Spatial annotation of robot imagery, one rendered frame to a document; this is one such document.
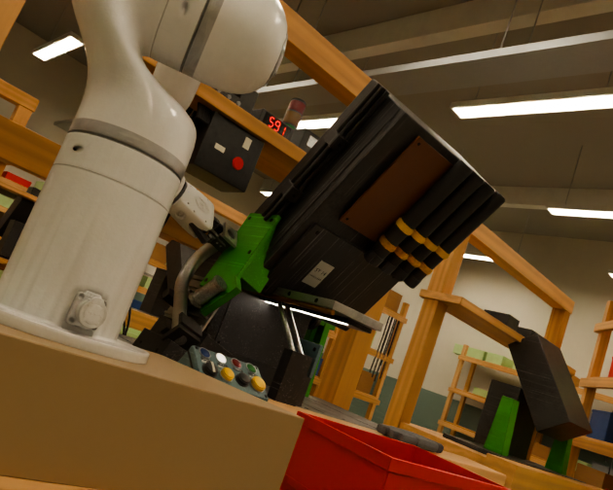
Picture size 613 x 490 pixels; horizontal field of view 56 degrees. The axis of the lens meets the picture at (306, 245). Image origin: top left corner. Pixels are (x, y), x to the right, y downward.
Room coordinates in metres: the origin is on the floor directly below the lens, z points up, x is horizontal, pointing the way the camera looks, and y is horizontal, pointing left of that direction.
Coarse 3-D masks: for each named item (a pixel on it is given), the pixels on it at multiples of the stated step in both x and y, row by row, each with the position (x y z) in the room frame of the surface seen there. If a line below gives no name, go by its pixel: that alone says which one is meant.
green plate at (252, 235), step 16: (256, 224) 1.29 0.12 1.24; (272, 224) 1.25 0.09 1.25; (240, 240) 1.29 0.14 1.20; (256, 240) 1.25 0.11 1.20; (224, 256) 1.30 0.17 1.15; (240, 256) 1.26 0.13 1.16; (256, 256) 1.25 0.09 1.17; (208, 272) 1.31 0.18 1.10; (224, 272) 1.26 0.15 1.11; (240, 272) 1.23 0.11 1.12; (256, 272) 1.26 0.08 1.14; (256, 288) 1.27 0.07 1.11
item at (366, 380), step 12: (396, 300) 7.94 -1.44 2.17; (384, 312) 7.66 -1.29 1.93; (396, 312) 7.89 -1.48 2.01; (396, 324) 8.03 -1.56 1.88; (336, 336) 7.18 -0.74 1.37; (396, 336) 7.99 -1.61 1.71; (372, 348) 7.73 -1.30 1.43; (384, 348) 7.83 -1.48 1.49; (324, 360) 7.23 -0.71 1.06; (384, 360) 7.87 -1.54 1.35; (384, 372) 8.00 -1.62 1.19; (312, 384) 7.27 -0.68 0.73; (360, 384) 7.84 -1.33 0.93; (372, 384) 8.00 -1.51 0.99; (360, 396) 7.72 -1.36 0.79; (372, 396) 7.94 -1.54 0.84; (372, 408) 7.99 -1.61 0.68
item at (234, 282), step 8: (232, 280) 1.22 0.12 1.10; (232, 288) 1.20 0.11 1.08; (240, 288) 1.21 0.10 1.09; (216, 296) 1.23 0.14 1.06; (224, 296) 1.21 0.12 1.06; (232, 296) 1.21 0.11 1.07; (208, 304) 1.23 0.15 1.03; (216, 304) 1.22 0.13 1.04; (200, 312) 1.23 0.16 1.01; (208, 312) 1.23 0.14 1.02
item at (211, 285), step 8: (216, 280) 1.19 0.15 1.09; (224, 280) 1.22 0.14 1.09; (200, 288) 1.22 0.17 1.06; (208, 288) 1.20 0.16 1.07; (216, 288) 1.20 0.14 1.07; (224, 288) 1.20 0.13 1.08; (192, 296) 1.22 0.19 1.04; (200, 296) 1.21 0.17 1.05; (208, 296) 1.21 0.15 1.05; (200, 304) 1.23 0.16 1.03
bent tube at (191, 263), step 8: (224, 224) 1.30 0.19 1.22; (224, 232) 1.28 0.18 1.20; (232, 232) 1.31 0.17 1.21; (232, 240) 1.28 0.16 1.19; (200, 248) 1.32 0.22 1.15; (208, 248) 1.31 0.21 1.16; (192, 256) 1.33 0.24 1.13; (200, 256) 1.32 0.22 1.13; (208, 256) 1.33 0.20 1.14; (184, 264) 1.33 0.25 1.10; (192, 264) 1.32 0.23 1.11; (184, 272) 1.31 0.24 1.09; (192, 272) 1.32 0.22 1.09; (176, 280) 1.31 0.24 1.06; (184, 280) 1.30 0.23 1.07; (176, 288) 1.29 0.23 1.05; (184, 288) 1.29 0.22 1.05; (176, 296) 1.27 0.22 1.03; (184, 296) 1.27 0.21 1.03; (176, 304) 1.24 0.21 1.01; (184, 304) 1.25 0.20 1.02; (176, 312) 1.23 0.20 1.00; (184, 312) 1.23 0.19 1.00; (176, 320) 1.21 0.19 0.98
